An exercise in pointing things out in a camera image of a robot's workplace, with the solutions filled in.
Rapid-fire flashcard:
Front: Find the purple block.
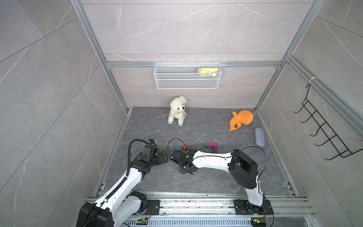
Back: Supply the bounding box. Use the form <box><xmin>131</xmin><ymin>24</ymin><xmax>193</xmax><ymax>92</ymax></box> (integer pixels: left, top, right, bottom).
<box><xmin>212</xmin><ymin>146</ymin><xmax>218</xmax><ymax>154</ymax></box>

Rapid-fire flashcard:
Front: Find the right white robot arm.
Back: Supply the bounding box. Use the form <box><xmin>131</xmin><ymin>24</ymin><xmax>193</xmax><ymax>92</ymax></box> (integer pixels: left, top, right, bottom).
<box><xmin>171</xmin><ymin>149</ymin><xmax>264</xmax><ymax>207</ymax></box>

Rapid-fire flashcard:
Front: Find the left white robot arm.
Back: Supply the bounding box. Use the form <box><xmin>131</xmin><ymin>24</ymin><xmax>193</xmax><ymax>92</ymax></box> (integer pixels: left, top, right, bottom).
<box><xmin>76</xmin><ymin>139</ymin><xmax>168</xmax><ymax>227</ymax></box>

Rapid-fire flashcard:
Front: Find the white plush dog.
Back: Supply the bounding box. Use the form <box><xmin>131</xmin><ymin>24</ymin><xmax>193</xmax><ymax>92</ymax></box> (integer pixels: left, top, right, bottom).
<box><xmin>168</xmin><ymin>96</ymin><xmax>187</xmax><ymax>126</ymax></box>

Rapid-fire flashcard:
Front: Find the orange toy watering can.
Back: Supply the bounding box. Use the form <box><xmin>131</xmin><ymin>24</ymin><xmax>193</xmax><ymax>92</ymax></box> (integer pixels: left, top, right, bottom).
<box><xmin>229</xmin><ymin>110</ymin><xmax>254</xmax><ymax>131</ymax></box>

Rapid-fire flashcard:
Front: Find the purple glasses case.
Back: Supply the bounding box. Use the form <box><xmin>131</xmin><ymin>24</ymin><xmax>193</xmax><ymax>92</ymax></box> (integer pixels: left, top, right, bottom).
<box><xmin>254</xmin><ymin>128</ymin><xmax>266</xmax><ymax>147</ymax></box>

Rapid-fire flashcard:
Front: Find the yellow packet in basket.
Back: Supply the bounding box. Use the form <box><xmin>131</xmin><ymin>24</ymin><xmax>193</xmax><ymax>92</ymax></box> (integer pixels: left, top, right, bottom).
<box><xmin>197</xmin><ymin>67</ymin><xmax>219</xmax><ymax>77</ymax></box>

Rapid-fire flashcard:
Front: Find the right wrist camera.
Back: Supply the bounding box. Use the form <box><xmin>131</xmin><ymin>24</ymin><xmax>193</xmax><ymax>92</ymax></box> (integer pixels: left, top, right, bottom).
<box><xmin>170</xmin><ymin>148</ymin><xmax>189</xmax><ymax>164</ymax></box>

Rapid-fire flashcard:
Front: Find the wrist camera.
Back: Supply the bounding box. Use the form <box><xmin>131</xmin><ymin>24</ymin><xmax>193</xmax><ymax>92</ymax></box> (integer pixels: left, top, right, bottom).
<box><xmin>140</xmin><ymin>139</ymin><xmax>159</xmax><ymax>162</ymax></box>
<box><xmin>170</xmin><ymin>148</ymin><xmax>189</xmax><ymax>164</ymax></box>

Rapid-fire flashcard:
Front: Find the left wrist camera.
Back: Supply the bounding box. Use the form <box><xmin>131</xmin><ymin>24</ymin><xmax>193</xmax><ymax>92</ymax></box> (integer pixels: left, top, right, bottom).
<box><xmin>140</xmin><ymin>139</ymin><xmax>159</xmax><ymax>162</ymax></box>

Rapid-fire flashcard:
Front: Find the aluminium mounting rail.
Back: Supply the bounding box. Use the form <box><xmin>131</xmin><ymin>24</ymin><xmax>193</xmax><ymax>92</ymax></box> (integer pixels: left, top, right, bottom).
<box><xmin>75</xmin><ymin>190</ymin><xmax>317</xmax><ymax>227</ymax></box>

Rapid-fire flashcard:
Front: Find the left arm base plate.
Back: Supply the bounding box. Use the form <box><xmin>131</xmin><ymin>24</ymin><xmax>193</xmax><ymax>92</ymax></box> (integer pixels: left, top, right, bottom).
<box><xmin>120</xmin><ymin>199</ymin><xmax>161</xmax><ymax>216</ymax></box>

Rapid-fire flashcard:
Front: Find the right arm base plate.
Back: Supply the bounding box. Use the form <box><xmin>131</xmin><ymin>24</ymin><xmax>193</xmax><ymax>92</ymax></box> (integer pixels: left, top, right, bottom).
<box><xmin>233</xmin><ymin>198</ymin><xmax>274</xmax><ymax>216</ymax></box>

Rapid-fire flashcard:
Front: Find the white wire mesh basket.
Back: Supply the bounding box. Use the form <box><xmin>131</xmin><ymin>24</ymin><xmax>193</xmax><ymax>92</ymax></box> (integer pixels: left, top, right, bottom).
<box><xmin>153</xmin><ymin>63</ymin><xmax>222</xmax><ymax>89</ymax></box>

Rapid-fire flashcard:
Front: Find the black wire hook rack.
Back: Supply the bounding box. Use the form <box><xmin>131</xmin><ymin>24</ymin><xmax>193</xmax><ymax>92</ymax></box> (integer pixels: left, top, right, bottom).
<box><xmin>294</xmin><ymin>83</ymin><xmax>363</xmax><ymax>161</ymax></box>

